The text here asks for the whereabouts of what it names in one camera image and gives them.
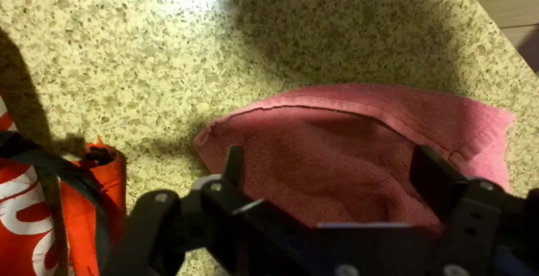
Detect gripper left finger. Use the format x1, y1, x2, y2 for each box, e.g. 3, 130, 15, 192
100, 145, 312, 276

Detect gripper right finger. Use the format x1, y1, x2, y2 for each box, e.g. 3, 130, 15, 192
409, 144, 539, 276

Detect pink towel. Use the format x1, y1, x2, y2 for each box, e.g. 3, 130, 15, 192
194, 83, 514, 232

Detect red bag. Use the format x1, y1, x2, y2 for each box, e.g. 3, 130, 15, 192
0, 95, 128, 276

